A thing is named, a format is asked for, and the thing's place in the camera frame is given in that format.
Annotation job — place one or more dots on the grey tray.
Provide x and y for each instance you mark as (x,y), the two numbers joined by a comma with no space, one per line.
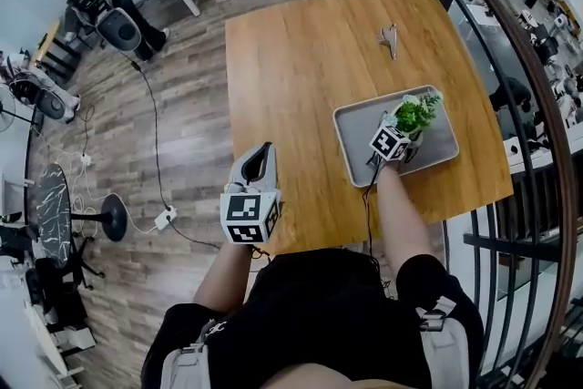
(355,136)

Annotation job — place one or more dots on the black shelf cart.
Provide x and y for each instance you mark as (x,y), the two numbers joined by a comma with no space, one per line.
(54,54)

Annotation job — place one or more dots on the person's right forearm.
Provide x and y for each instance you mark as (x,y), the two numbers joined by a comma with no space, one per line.
(401,214)

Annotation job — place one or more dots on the round black marble table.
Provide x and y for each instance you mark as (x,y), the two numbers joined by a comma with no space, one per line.
(54,209)

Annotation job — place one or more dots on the standing fan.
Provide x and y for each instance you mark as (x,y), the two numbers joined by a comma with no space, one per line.
(7,107)

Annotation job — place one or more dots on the grey toy plane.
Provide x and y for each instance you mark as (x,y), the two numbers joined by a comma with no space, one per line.
(388,38)

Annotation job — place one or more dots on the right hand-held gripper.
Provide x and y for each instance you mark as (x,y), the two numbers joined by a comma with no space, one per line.
(389,142)

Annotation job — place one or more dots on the black office chair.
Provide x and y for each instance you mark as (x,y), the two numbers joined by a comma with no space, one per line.
(54,273)

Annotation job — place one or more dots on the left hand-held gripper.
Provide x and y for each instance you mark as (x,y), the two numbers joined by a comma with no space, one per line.
(248,209)

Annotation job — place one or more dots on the person's leg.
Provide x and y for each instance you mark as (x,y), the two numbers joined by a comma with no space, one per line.
(328,378)

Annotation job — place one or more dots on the green potted flower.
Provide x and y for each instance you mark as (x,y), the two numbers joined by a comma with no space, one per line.
(412,116)

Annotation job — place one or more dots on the person's black shirt torso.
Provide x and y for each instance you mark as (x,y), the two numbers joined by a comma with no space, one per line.
(319,314)

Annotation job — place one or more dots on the white power strip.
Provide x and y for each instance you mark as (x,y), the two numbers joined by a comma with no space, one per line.
(165,216)

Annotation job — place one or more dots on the small white power adapter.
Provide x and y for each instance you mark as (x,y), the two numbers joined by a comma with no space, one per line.
(85,159)

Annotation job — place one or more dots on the person's left forearm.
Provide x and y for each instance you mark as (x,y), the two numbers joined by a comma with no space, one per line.
(223,273)

